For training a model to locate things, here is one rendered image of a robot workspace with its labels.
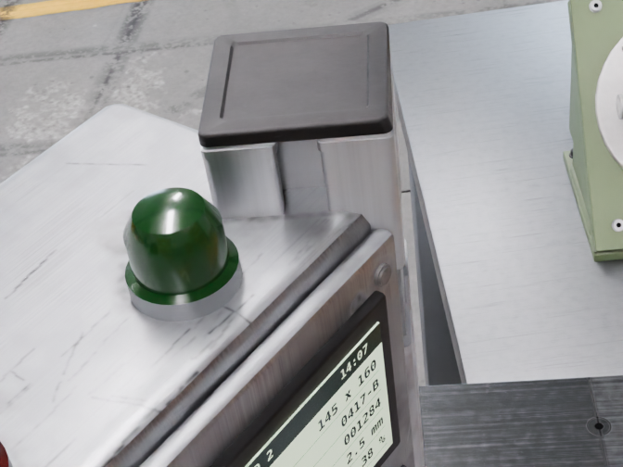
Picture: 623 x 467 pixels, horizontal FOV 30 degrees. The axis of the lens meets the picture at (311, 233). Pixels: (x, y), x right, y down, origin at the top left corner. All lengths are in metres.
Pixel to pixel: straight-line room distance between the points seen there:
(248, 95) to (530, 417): 0.82
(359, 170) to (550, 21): 1.35
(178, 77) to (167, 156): 2.89
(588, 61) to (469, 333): 0.30
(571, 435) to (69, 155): 0.80
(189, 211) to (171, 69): 2.98
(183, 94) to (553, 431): 2.19
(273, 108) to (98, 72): 3.02
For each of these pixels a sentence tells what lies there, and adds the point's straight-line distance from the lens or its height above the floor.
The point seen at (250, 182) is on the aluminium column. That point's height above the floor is 1.49.
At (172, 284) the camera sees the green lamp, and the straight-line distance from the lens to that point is 0.25.
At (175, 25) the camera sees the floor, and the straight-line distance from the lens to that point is 3.44.
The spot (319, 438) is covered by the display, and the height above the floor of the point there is 1.44.
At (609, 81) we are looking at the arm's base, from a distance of 1.22.
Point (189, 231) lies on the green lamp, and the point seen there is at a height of 1.50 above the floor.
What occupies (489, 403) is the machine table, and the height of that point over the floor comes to 0.83.
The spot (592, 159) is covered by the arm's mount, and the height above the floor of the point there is 0.92.
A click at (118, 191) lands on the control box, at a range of 0.30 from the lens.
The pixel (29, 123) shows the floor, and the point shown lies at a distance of 3.15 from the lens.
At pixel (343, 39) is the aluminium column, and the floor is 1.50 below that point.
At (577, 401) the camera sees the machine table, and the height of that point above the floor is 0.83.
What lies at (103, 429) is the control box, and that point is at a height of 1.48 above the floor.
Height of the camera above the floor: 1.65
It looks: 40 degrees down
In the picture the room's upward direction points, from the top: 9 degrees counter-clockwise
